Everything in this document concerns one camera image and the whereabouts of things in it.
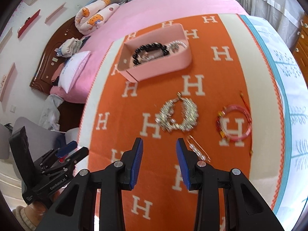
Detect gold pearl safety pin brooch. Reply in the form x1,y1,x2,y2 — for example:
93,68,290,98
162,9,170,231
186,135,211,163

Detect red string bracelet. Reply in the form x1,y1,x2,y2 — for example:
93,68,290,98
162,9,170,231
216,91,254,156

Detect black bead bracelet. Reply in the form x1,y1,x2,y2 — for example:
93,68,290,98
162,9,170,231
131,42,171,66

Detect round pearl bracelet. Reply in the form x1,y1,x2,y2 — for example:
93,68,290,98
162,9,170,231
168,40,188,52

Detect pink jewelry tray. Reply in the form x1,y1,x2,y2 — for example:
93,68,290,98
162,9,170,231
117,23,192,83

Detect person's left hand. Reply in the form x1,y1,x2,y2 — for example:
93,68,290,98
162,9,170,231
24,201,48,221

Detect white crumpled clothes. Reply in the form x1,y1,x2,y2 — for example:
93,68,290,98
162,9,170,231
38,94,64,131

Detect white pillow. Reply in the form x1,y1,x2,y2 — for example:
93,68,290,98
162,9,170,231
58,51,91,93

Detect dark wooden headboard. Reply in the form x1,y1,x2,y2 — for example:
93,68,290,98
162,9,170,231
30,17,82,95

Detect folded beige clothes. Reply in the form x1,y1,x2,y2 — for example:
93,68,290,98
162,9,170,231
54,38,82,58

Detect orange H pattern blanket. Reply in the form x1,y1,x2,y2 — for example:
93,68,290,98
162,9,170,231
79,14,285,230

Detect rolled bear pattern quilt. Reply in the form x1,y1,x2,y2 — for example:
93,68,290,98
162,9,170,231
75,0,120,35

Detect light blue patterned tablecloth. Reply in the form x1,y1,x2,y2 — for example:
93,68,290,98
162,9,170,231
241,15,307,230

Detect pink bed sheet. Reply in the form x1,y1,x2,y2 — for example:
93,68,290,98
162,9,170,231
50,0,247,103

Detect wooden desk with drawers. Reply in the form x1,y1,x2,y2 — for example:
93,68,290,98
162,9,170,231
293,14,308,84

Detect white lace covered furniture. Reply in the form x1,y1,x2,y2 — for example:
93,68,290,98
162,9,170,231
236,0,304,49

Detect red wall shelf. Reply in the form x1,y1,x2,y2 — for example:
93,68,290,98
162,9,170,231
17,9,41,38

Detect pink wall shelf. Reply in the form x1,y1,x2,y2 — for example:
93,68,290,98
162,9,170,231
44,2,66,24

